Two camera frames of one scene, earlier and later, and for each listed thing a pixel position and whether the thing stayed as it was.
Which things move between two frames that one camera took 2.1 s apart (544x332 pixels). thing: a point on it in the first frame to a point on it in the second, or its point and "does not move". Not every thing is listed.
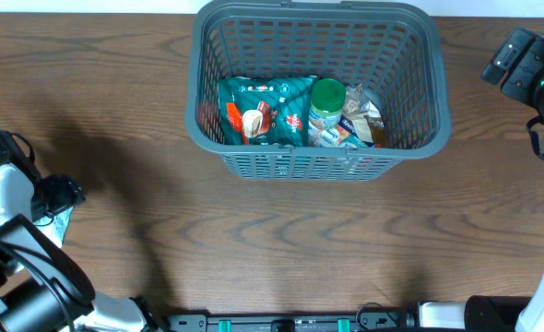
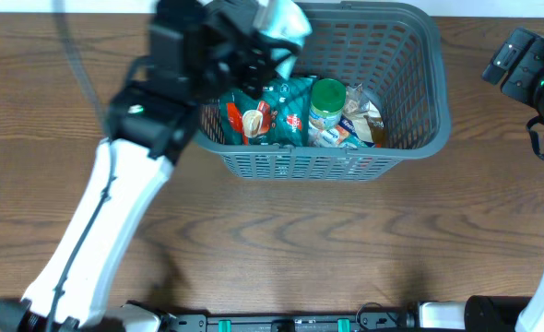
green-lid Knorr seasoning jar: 328,98 does not move
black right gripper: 515,65 does not move
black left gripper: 70,191 to 255,63
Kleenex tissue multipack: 346,135 does not move
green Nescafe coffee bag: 266,111 does not move
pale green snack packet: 55,226 to 283,19
